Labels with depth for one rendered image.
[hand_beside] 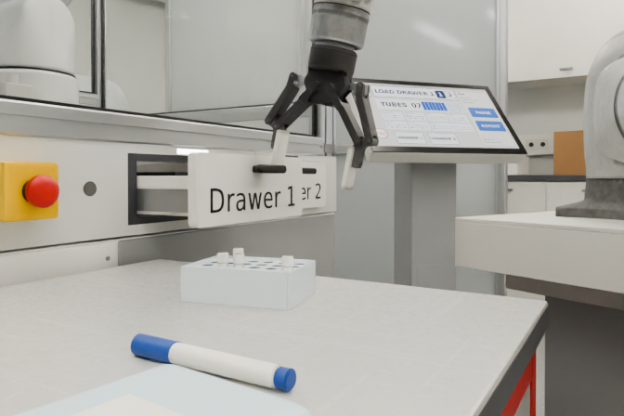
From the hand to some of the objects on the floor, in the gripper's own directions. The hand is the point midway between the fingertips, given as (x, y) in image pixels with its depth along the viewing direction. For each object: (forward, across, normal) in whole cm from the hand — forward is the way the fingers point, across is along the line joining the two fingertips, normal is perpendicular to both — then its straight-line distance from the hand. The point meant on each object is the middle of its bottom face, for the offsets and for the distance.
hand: (311, 173), depth 88 cm
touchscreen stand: (+89, -11, -88) cm, 126 cm away
